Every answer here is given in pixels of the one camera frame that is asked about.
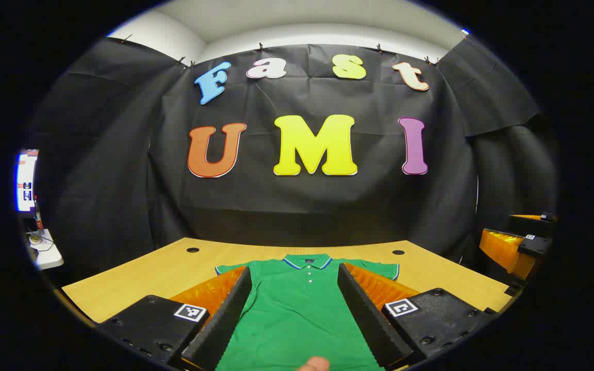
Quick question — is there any black backdrop cloth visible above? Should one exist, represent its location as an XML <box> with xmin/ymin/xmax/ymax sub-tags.
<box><xmin>29</xmin><ymin>36</ymin><xmax>560</xmax><ymax>279</ymax></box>

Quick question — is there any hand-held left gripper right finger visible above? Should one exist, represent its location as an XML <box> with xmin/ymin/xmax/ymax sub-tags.
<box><xmin>337</xmin><ymin>262</ymin><xmax>498</xmax><ymax>369</ymax></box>

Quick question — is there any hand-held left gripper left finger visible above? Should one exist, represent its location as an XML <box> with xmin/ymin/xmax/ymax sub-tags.
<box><xmin>95</xmin><ymin>265</ymin><xmax>252</xmax><ymax>371</ymax></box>

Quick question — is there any red and black tool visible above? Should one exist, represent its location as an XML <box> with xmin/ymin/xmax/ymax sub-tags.
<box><xmin>32</xmin><ymin>195</ymin><xmax>44</xmax><ymax>232</ymax></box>

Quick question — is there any bright computer monitor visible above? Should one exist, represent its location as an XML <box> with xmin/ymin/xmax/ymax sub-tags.
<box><xmin>15</xmin><ymin>148</ymin><xmax>40</xmax><ymax>213</ymax></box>

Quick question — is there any green T-shirt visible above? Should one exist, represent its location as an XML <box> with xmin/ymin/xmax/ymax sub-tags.
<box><xmin>214</xmin><ymin>254</ymin><xmax>401</xmax><ymax>371</ymax></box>

